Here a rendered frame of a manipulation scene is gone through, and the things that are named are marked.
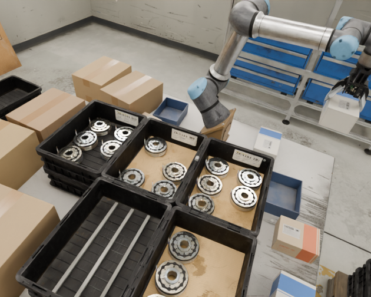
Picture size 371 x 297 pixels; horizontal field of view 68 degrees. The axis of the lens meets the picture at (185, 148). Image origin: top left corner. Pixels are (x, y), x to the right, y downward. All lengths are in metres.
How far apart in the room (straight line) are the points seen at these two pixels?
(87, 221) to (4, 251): 0.25
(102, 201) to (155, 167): 0.27
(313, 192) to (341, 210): 1.05
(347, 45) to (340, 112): 0.31
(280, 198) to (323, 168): 0.37
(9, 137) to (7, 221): 0.42
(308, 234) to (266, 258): 0.19
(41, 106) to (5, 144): 0.32
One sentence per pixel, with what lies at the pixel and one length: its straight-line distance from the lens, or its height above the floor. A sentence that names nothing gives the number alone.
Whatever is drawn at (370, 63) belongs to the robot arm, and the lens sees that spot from 1.23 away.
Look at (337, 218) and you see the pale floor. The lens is 2.46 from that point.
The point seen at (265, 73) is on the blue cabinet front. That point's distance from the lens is 2.93.
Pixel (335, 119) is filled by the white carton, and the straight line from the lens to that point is 1.29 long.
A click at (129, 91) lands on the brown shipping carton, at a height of 0.86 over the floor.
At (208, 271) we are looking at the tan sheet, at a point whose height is 0.83.
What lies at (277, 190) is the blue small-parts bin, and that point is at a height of 0.70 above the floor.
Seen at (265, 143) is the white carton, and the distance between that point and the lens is 1.50.
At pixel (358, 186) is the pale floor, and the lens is 2.81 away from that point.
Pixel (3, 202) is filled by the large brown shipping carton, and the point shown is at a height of 0.90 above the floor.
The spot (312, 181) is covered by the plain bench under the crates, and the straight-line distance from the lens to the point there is 1.55.
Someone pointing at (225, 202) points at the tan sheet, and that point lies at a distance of 1.13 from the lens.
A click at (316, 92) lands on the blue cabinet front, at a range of 2.93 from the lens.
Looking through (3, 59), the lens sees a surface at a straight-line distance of 3.81.
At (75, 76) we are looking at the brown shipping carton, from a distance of 1.79.
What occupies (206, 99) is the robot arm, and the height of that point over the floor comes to 0.97.
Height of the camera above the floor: 1.73
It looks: 44 degrees down
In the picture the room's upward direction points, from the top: 7 degrees clockwise
